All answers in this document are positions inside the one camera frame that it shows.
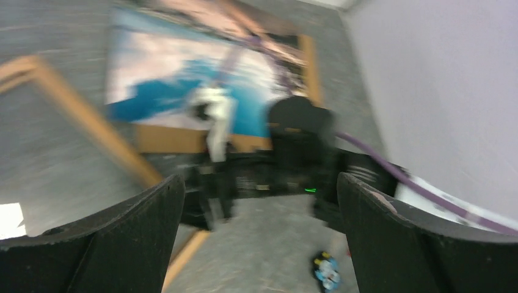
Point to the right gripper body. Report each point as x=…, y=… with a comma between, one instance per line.
x=211, y=191

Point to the brown cardboard backing board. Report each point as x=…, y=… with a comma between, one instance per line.
x=164, y=140

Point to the wooden picture frame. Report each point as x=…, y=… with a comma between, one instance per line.
x=34, y=69

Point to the blue owl sticker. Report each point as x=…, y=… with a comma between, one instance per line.
x=325, y=271

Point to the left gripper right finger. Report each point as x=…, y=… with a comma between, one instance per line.
x=397, y=248

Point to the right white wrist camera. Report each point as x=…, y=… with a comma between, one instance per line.
x=214, y=104

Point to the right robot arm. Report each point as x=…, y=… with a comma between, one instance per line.
x=304, y=158

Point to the landscape photo print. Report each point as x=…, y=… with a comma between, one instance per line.
x=161, y=52

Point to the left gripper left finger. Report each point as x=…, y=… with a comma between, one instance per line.
x=123, y=248

